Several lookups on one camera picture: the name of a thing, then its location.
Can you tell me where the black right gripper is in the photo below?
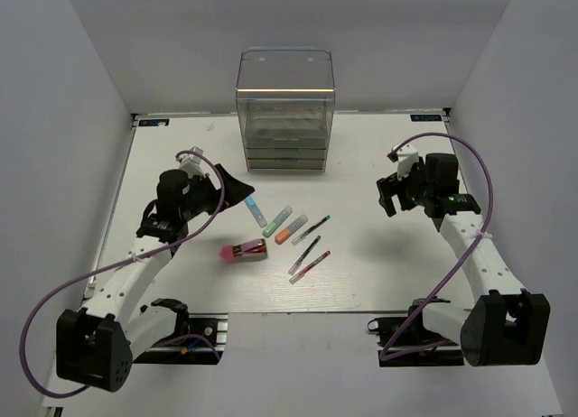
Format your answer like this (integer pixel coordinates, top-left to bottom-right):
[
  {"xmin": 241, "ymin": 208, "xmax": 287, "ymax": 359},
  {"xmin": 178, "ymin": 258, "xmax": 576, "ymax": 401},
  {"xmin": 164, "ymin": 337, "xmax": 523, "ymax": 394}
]
[{"xmin": 378, "ymin": 156, "xmax": 434, "ymax": 217}]

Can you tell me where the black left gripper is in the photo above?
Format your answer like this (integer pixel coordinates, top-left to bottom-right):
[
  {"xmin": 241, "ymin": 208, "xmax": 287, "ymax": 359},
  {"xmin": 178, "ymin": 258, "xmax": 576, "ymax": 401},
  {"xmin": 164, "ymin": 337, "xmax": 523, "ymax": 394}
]
[{"xmin": 181, "ymin": 164, "xmax": 255, "ymax": 221}]

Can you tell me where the blue capped highlighter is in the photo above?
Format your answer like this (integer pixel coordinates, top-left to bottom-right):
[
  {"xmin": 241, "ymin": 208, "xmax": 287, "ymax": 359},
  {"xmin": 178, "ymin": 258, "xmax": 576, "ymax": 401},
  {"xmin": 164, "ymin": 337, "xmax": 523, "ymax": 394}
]
[{"xmin": 244, "ymin": 196, "xmax": 267, "ymax": 228}]

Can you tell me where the green capped highlighter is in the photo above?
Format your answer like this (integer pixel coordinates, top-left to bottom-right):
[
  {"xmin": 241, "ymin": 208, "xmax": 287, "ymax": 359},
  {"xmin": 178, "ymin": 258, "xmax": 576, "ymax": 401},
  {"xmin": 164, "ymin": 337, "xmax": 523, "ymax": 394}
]
[{"xmin": 262, "ymin": 206, "xmax": 293, "ymax": 238}]

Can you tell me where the pink red stationery pack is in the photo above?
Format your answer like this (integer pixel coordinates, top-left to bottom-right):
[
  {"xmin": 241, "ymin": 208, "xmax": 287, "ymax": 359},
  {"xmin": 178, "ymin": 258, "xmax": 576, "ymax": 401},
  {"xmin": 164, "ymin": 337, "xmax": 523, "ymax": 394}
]
[{"xmin": 219, "ymin": 238, "xmax": 267, "ymax": 263}]

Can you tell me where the orange capped highlighter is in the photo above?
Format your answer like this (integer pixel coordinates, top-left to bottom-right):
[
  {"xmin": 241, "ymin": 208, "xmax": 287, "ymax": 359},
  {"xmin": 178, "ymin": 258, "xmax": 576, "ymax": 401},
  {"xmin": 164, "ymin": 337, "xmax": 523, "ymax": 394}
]
[{"xmin": 275, "ymin": 214, "xmax": 308, "ymax": 245}]

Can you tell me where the green gel pen refill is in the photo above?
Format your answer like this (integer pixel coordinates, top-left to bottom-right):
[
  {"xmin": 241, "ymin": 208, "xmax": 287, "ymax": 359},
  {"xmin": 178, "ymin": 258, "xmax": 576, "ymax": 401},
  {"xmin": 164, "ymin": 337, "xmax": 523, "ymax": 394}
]
[{"xmin": 292, "ymin": 215, "xmax": 331, "ymax": 246}]

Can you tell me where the purple gel pen refill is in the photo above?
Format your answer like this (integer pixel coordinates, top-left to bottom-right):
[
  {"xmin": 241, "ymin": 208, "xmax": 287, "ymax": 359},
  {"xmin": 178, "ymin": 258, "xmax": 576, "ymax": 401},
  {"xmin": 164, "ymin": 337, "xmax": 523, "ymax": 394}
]
[{"xmin": 288, "ymin": 236, "xmax": 321, "ymax": 275}]

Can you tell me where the red gel pen refill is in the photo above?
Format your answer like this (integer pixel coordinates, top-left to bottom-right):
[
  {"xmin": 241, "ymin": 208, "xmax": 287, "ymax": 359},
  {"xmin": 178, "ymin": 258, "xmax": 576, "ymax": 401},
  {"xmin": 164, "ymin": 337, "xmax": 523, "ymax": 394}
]
[{"xmin": 289, "ymin": 251, "xmax": 331, "ymax": 284}]

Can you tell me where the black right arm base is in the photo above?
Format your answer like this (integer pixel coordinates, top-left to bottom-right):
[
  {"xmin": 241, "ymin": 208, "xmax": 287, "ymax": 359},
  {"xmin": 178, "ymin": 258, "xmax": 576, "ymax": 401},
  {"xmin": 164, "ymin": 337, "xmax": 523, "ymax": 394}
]
[{"xmin": 367, "ymin": 316, "xmax": 464, "ymax": 367}]

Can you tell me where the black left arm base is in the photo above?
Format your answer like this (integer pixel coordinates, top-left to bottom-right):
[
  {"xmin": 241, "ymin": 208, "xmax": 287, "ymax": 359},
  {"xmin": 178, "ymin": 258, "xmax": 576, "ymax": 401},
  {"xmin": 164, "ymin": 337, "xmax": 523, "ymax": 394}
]
[{"xmin": 135, "ymin": 314, "xmax": 228, "ymax": 366}]

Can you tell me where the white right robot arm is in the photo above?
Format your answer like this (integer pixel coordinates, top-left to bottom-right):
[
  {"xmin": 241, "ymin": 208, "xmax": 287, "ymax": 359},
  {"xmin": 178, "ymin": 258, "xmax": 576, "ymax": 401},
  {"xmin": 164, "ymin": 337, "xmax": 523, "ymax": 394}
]
[{"xmin": 377, "ymin": 148, "xmax": 550, "ymax": 366}]

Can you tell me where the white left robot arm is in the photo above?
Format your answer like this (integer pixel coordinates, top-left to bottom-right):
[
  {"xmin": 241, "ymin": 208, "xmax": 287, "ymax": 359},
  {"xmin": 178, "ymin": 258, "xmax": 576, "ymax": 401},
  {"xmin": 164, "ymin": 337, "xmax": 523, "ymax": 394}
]
[{"xmin": 56, "ymin": 165, "xmax": 254, "ymax": 392}]

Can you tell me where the right blue table label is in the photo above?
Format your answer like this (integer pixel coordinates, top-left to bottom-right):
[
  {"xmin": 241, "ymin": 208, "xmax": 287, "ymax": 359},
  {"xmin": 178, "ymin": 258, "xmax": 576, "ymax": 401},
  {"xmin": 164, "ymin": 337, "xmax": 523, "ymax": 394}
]
[{"xmin": 410, "ymin": 114, "xmax": 443, "ymax": 122}]

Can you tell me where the blue table label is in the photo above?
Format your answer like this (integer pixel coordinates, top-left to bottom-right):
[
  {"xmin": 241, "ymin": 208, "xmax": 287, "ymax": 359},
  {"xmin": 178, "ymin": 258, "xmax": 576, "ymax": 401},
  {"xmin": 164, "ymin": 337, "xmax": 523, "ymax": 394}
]
[
  {"xmin": 138, "ymin": 118, "xmax": 170, "ymax": 127},
  {"xmin": 410, "ymin": 114, "xmax": 443, "ymax": 122}
]

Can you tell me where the clear acrylic drawer organizer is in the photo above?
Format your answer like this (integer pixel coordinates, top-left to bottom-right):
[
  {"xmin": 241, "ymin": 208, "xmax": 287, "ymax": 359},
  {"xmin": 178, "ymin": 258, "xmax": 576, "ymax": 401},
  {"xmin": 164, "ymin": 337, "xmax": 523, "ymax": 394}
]
[{"xmin": 236, "ymin": 47, "xmax": 336, "ymax": 171}]

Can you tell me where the left blue table label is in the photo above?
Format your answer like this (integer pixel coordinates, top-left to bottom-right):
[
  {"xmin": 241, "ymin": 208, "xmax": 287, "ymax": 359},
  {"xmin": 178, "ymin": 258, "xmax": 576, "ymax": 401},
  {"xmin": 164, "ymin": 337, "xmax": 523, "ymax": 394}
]
[{"xmin": 138, "ymin": 118, "xmax": 170, "ymax": 127}]

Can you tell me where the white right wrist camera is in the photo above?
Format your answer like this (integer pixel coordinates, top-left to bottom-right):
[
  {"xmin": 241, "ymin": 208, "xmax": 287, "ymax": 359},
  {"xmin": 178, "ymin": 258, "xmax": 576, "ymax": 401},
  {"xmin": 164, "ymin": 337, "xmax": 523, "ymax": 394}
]
[{"xmin": 387, "ymin": 144, "xmax": 419, "ymax": 181}]

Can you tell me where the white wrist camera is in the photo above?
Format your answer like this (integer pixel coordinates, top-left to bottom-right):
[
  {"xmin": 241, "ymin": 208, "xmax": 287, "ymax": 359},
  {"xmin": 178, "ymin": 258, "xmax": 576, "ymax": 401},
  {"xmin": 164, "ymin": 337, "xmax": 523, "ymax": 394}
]
[
  {"xmin": 387, "ymin": 144, "xmax": 419, "ymax": 181},
  {"xmin": 176, "ymin": 146, "xmax": 205, "ymax": 178}
]

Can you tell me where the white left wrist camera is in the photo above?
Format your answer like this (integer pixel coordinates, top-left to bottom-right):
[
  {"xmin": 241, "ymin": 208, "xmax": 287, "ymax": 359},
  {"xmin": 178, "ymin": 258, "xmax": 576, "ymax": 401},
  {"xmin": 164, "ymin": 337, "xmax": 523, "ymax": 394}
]
[{"xmin": 176, "ymin": 146, "xmax": 205, "ymax": 178}]

